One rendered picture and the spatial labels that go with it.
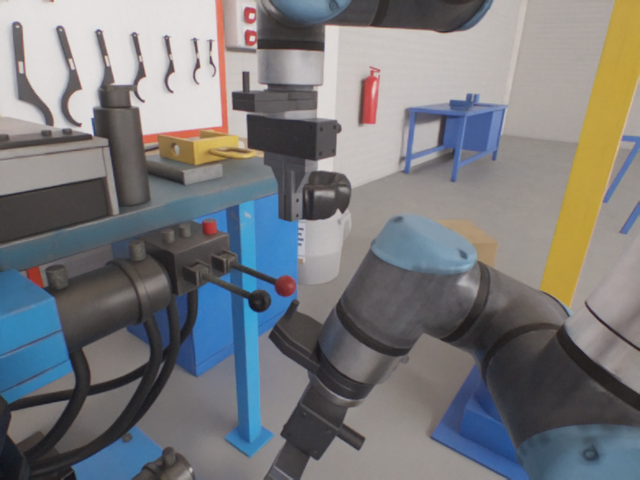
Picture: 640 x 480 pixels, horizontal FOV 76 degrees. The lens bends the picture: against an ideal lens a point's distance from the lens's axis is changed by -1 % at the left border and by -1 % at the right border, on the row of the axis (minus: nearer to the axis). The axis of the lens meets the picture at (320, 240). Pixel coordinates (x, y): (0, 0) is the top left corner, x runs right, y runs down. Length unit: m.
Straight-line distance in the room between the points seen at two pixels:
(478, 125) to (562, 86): 4.02
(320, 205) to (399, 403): 1.17
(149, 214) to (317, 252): 1.87
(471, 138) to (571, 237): 4.62
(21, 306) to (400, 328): 0.45
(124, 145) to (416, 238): 0.57
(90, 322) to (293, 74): 0.45
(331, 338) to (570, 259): 2.12
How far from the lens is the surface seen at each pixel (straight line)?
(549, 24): 10.74
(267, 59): 0.57
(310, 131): 0.56
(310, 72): 0.57
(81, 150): 0.75
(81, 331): 0.69
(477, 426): 1.79
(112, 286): 0.70
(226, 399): 1.91
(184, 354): 2.04
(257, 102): 0.53
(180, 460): 1.03
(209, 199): 0.89
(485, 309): 0.41
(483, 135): 6.85
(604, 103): 2.32
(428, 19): 0.50
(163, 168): 1.00
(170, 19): 3.02
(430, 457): 1.76
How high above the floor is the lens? 1.31
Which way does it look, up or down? 23 degrees down
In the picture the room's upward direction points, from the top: 2 degrees clockwise
